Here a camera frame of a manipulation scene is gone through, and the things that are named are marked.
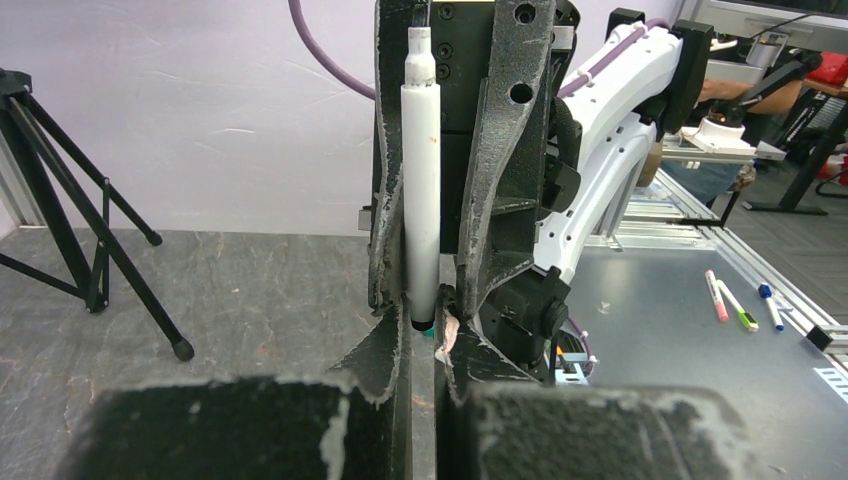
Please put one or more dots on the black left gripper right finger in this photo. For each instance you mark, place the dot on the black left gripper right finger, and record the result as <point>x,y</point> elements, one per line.
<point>493,420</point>

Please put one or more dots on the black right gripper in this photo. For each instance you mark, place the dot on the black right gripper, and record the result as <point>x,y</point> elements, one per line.
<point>509,147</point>

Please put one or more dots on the pink marker outside cell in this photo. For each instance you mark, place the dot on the pink marker outside cell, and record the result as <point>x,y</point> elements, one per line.
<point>716,296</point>

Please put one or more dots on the green marker outside cell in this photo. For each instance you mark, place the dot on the green marker outside cell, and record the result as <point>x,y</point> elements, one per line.
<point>745,318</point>

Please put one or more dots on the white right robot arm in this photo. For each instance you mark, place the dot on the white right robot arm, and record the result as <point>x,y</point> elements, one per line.
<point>641,85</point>

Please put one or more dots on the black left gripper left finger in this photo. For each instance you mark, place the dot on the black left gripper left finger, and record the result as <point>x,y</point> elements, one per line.
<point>349,422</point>

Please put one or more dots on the blue marker outside cell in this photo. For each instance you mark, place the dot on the blue marker outside cell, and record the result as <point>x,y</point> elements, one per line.
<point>766,293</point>

